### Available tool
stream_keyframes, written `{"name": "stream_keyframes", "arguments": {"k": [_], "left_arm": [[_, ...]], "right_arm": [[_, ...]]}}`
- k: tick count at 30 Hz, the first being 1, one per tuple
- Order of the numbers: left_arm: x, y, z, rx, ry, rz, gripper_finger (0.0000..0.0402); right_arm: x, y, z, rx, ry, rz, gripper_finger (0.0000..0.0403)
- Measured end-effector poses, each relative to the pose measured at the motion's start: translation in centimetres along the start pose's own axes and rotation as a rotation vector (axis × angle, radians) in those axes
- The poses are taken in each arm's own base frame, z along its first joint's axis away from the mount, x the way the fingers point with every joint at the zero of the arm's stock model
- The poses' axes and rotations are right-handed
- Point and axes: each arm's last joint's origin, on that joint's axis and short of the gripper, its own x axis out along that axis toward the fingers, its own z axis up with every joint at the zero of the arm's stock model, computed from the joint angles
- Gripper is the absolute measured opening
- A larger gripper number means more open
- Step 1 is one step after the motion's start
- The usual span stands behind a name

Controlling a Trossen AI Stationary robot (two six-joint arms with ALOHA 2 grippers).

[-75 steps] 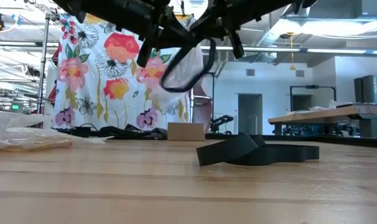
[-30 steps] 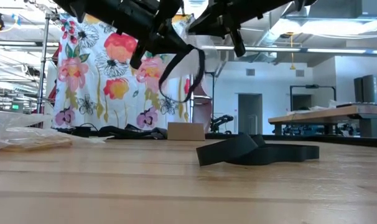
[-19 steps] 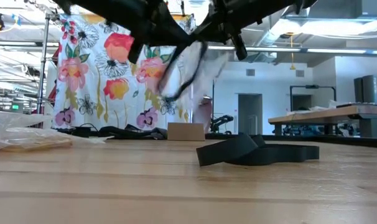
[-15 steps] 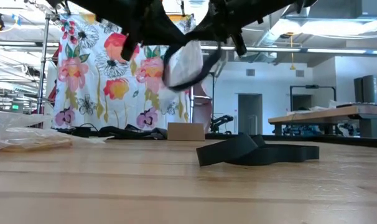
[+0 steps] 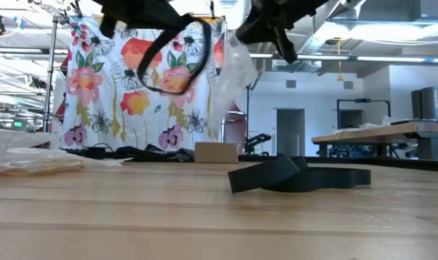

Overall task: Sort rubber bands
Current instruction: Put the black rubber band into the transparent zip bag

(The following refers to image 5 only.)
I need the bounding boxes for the black light stand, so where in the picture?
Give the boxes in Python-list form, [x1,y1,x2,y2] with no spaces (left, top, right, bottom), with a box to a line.
[244,84,257,155]

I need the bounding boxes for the floral print curtain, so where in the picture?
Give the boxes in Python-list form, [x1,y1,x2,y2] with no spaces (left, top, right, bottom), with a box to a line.
[61,13,228,152]

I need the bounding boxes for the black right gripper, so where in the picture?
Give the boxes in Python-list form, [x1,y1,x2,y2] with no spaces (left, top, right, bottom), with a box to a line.
[235,0,329,65]

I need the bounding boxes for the black work gloves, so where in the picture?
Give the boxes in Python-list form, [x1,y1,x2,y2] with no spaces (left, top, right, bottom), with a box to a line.
[113,143,196,163]

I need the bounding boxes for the ceiling light strip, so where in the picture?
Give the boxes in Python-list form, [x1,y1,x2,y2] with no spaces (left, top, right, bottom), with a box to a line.
[297,53,351,61]
[356,55,426,63]

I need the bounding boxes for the double door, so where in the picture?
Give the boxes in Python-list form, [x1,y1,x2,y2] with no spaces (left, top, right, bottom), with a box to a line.
[275,108,306,156]

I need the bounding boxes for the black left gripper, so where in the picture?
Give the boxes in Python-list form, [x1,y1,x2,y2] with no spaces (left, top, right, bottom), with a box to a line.
[92,0,192,39]

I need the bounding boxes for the wide black rubber band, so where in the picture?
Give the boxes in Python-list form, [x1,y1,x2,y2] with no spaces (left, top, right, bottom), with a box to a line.
[137,14,213,96]
[227,154,301,194]
[262,155,372,194]

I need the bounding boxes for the black metal stand frame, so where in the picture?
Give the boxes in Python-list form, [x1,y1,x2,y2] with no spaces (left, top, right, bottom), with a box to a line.
[336,97,392,129]

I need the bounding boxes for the grey cylinder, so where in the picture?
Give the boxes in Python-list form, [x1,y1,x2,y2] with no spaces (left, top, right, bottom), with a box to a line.
[411,89,422,122]
[420,86,438,122]

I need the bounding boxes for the wooden top workbench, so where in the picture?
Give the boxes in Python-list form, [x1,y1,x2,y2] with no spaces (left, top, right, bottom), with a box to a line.
[311,121,438,160]

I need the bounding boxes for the pale pink cloth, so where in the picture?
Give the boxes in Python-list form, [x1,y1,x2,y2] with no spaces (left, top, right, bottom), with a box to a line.
[222,103,248,155]

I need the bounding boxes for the brown cardboard box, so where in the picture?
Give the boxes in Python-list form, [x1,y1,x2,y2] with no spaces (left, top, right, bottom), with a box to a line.
[194,142,239,164]

